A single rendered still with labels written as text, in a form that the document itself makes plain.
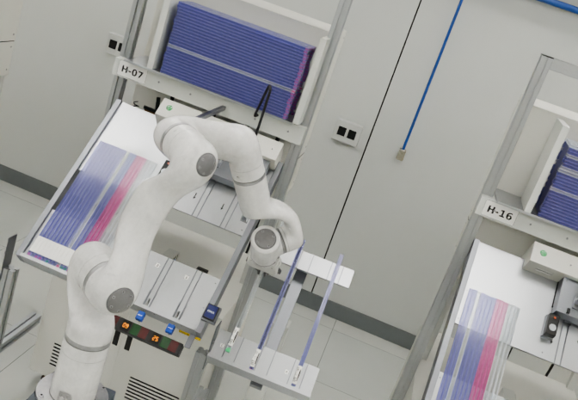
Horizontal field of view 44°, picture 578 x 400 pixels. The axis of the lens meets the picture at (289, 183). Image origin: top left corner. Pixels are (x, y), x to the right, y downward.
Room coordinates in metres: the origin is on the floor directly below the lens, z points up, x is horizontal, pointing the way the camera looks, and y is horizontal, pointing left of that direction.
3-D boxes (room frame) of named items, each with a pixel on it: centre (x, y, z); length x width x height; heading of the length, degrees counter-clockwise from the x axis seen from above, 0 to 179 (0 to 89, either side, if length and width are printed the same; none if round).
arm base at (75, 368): (1.62, 0.36, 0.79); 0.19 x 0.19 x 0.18
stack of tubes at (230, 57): (2.65, 0.33, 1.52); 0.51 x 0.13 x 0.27; 82
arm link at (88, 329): (1.64, 0.38, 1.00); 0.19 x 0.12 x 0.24; 42
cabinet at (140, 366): (2.78, 0.37, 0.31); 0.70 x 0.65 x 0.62; 82
